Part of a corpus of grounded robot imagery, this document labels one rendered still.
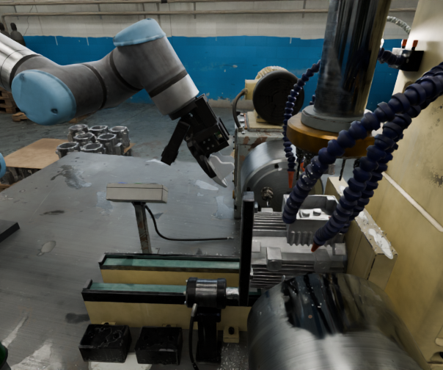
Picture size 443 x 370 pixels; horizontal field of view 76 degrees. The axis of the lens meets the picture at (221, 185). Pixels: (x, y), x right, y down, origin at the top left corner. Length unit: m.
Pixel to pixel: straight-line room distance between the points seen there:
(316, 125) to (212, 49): 5.76
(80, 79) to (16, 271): 0.76
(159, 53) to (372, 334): 0.54
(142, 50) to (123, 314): 0.62
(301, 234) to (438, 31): 0.46
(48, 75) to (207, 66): 5.80
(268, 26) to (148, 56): 5.54
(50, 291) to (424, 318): 0.96
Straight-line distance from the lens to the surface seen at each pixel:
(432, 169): 0.68
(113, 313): 0.85
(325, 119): 0.54
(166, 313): 0.80
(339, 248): 0.67
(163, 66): 0.58
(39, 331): 0.96
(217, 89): 6.32
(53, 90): 0.55
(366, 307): 0.46
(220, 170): 0.65
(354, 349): 0.41
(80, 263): 1.10
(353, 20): 0.53
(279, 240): 0.66
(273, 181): 0.86
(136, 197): 0.88
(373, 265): 0.60
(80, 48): 7.53
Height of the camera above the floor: 1.49
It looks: 29 degrees down
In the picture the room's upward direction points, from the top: straight up
